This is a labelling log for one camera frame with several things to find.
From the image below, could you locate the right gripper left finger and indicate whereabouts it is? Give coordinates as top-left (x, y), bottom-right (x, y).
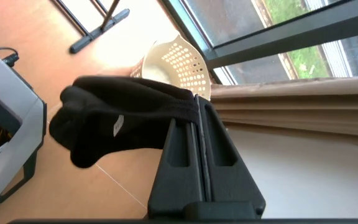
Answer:
top-left (147, 118), bottom-right (213, 219)

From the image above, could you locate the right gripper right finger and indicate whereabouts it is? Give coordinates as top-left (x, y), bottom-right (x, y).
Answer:
top-left (195, 95), bottom-right (266, 219)

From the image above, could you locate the black short-sleeved shirt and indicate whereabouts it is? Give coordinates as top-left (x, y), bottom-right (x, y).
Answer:
top-left (48, 75), bottom-right (201, 169)

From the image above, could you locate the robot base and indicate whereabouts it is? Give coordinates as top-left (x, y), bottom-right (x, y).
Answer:
top-left (0, 46), bottom-right (48, 216)

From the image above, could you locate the white laundry basket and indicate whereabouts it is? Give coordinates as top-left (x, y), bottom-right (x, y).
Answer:
top-left (130, 33), bottom-right (213, 101)

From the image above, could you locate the black clothes rack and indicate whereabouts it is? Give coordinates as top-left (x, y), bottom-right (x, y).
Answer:
top-left (50, 0), bottom-right (131, 55)

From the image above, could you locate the beige curtain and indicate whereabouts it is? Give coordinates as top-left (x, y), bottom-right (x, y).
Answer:
top-left (209, 75), bottom-right (358, 151)

